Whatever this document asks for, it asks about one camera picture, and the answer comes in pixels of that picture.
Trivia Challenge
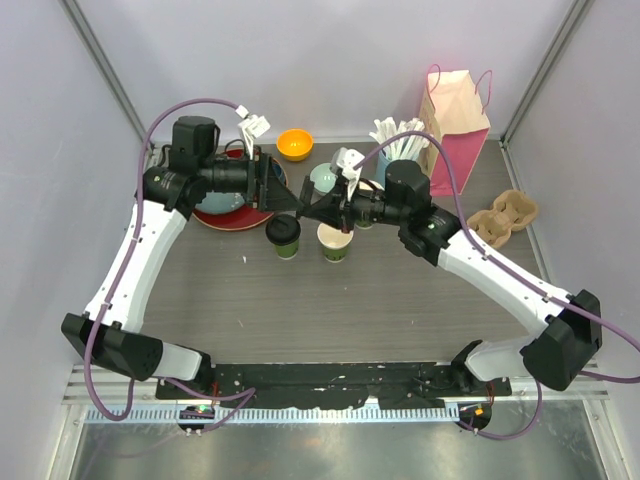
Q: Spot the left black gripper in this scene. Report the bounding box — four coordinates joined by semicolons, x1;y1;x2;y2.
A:
199;144;303;212

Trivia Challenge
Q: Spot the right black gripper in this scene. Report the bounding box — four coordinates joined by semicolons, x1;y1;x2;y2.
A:
307;175;408;233

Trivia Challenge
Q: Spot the black coffee cup lid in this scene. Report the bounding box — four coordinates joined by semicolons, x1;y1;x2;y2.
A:
265;213;301;240

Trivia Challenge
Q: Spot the green paper cup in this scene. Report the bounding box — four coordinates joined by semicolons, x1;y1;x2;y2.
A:
316;223;354;263
269;236;299;260

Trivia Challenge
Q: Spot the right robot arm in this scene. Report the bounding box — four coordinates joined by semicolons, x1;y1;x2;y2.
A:
298;160;602;395

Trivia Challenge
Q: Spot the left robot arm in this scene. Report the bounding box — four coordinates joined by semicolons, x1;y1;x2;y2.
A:
61;116;299;399

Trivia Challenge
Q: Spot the dark blue ceramic cup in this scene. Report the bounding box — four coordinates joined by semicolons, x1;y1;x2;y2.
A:
278;169;288;185

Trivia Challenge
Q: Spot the light green bowl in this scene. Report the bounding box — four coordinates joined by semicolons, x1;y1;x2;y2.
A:
310;163;337;195

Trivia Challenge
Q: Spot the red round tray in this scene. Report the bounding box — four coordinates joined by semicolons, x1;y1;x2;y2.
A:
192;148;276;233

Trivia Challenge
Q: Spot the orange bowl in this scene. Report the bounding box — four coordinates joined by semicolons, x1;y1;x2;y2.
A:
276;128;314;162

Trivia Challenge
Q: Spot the large blue-grey plate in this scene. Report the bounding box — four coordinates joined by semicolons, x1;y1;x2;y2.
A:
195;192;245;215

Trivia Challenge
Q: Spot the light blue straw holder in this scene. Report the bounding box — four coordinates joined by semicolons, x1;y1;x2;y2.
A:
374;150;392;187

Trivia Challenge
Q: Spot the bundle of white straws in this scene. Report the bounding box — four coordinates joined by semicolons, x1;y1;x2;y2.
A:
368;116;435;164

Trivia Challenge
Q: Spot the pink paper bag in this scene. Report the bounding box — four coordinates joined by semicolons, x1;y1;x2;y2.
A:
419;64;493;197

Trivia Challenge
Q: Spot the brown cardboard cup carrier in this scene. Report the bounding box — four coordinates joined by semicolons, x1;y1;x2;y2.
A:
467;189;539;250

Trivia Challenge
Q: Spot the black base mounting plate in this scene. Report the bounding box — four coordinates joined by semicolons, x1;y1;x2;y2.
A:
154;362;512;410

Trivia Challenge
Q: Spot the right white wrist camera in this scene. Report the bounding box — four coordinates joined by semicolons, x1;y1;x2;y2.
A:
330;147;365;200

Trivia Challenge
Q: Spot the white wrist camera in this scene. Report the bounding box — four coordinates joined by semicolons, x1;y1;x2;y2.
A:
235;105;271;160
330;147;365;200

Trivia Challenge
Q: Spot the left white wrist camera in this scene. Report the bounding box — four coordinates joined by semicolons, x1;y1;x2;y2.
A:
235;105;271;160

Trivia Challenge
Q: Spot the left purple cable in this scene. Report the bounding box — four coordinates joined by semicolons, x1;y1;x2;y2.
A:
82;97;259;434

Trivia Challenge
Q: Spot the aluminium front rail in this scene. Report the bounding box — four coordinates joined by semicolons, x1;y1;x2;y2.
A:
92;362;608;433

